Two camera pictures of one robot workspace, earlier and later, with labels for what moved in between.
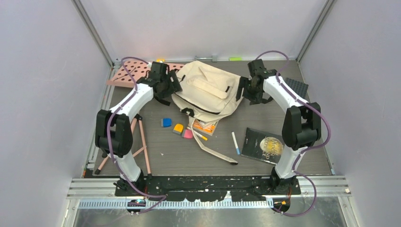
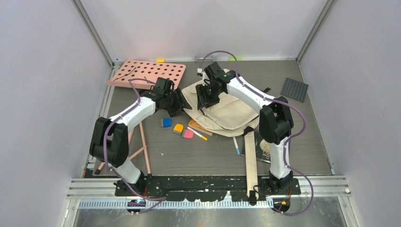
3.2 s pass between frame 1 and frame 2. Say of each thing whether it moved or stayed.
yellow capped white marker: stayed
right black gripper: moved
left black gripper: moved
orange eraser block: stayed
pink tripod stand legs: stayed
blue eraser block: stayed
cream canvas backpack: moved
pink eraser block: stayed
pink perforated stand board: stayed
